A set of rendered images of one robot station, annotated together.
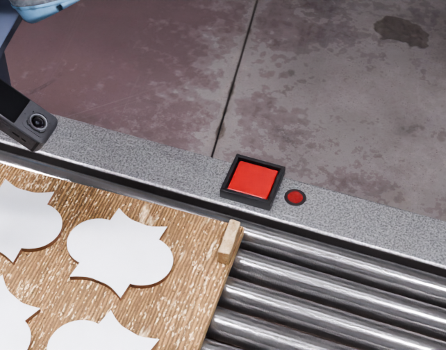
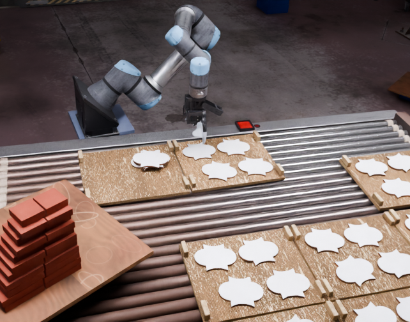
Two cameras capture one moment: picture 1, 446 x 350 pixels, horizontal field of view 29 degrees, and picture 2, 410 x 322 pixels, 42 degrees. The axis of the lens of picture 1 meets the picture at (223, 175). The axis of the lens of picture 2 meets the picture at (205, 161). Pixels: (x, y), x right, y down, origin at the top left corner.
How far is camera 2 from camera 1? 1.69 m
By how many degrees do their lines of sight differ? 29
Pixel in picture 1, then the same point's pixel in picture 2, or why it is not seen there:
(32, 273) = (217, 158)
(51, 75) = not seen: hidden behind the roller
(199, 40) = not seen: hidden behind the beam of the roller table
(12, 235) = (204, 153)
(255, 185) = (246, 125)
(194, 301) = (260, 149)
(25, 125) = (218, 108)
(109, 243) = (229, 146)
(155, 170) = (218, 132)
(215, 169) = (232, 127)
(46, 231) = (211, 149)
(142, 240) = (236, 143)
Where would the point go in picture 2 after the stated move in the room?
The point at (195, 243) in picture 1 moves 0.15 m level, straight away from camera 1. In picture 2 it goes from (248, 140) to (228, 125)
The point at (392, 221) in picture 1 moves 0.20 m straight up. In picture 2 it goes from (283, 122) to (289, 87)
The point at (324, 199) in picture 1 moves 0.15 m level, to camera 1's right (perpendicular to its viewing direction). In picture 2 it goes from (264, 124) to (287, 117)
